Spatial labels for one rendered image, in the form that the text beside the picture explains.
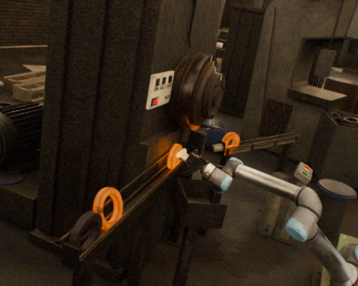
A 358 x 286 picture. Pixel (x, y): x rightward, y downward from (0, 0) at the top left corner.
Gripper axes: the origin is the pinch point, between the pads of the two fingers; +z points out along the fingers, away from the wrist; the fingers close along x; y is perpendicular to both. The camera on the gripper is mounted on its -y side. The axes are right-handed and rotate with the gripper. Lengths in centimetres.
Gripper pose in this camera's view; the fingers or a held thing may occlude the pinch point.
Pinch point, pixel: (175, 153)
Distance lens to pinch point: 231.6
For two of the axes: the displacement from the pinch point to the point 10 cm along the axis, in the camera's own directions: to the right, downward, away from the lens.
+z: -8.2, -5.3, 2.1
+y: 4.2, -8.1, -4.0
